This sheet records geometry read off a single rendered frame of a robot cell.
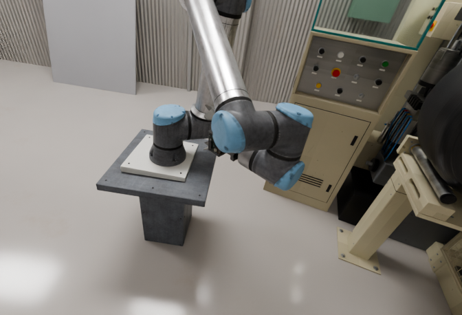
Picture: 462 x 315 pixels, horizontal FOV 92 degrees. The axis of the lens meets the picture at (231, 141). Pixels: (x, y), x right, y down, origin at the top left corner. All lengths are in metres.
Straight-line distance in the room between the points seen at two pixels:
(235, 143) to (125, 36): 3.13
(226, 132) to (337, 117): 1.23
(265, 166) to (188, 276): 1.07
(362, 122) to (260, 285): 1.17
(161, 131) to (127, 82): 2.48
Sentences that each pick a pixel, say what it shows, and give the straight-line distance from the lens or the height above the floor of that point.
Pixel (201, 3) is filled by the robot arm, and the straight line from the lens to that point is 0.73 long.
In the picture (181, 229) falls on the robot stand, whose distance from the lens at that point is 1.48.
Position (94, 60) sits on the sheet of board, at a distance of 3.72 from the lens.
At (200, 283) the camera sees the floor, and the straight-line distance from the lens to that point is 1.53.
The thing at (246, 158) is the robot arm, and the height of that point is 1.02.
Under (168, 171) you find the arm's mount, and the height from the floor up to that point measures 0.63.
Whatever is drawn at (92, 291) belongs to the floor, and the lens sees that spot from 1.59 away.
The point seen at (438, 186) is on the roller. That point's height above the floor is 0.91.
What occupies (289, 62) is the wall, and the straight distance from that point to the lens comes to 3.54.
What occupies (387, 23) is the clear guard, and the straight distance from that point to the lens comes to 1.54.
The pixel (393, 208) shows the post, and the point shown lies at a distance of 1.62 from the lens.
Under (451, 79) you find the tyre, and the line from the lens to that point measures 1.09.
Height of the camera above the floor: 1.40
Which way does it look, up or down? 34 degrees down
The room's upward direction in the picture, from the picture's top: 9 degrees clockwise
